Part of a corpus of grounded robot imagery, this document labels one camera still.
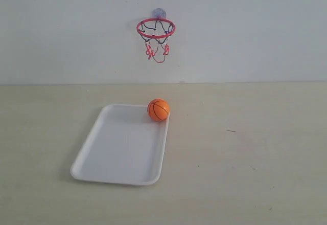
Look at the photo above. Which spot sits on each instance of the clear suction cup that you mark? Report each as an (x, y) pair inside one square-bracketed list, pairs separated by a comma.
[(159, 13)]

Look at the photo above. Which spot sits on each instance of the small orange basketball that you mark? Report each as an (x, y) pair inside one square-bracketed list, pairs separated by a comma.
[(158, 109)]

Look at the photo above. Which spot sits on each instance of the white plastic tray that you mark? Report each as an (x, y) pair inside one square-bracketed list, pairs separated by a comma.
[(124, 146)]

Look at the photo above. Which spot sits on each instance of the red mini basketball hoop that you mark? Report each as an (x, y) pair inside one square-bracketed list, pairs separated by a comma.
[(156, 32)]

